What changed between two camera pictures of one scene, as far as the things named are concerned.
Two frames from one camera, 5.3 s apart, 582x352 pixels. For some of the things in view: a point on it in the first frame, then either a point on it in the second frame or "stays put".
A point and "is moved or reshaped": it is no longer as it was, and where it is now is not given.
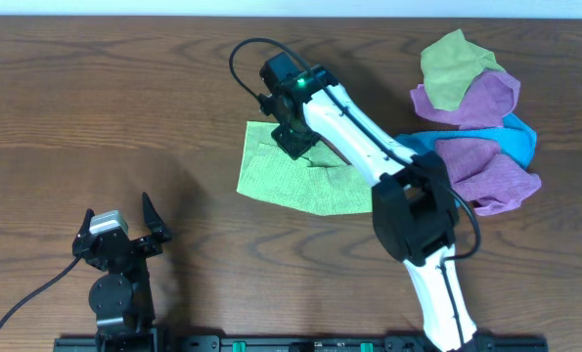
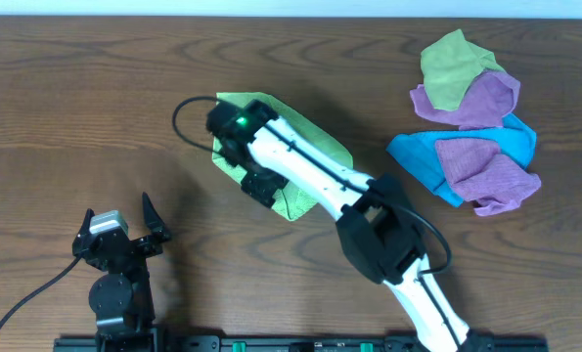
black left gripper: x=153 y=245 stays put
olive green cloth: x=450 y=66 stays put
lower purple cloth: x=479 y=173 stays put
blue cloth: x=516 y=139 stays put
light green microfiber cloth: x=319 y=181 is moved or reshaped
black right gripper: x=292 y=149 to x=261 y=191
